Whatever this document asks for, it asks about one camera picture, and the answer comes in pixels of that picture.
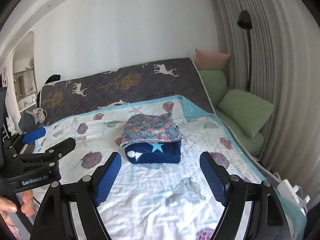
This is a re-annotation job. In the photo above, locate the black floor lamp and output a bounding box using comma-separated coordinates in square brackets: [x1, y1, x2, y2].
[237, 10, 253, 92]

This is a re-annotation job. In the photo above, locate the white power strip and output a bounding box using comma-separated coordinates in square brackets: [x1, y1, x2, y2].
[274, 172, 310, 215]

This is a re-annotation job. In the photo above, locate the green pillow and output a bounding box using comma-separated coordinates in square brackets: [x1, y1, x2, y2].
[218, 89, 274, 138]

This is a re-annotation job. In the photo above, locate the dark blue clothes pile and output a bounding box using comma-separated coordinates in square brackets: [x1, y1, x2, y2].
[18, 108, 47, 133]

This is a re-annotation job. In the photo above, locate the green back cushion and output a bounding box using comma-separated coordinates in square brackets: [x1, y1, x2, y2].
[199, 70, 227, 108]

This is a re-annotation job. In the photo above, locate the person's left hand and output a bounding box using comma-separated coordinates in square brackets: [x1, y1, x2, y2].
[0, 189, 34, 230]

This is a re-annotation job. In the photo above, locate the white seashell print quilt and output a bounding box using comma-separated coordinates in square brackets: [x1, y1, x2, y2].
[32, 94, 307, 240]

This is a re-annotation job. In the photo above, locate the dark deer print headboard cover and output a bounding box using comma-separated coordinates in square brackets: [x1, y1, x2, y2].
[40, 58, 214, 125]

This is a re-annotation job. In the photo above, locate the pink pillow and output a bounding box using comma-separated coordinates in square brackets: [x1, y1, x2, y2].
[195, 49, 231, 70]

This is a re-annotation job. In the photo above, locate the navy fleece garment blue star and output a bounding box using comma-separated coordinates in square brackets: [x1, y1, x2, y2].
[125, 141, 181, 164]

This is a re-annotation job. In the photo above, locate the teal floral patterned garment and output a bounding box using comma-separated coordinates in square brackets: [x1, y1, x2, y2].
[114, 112, 183, 148]

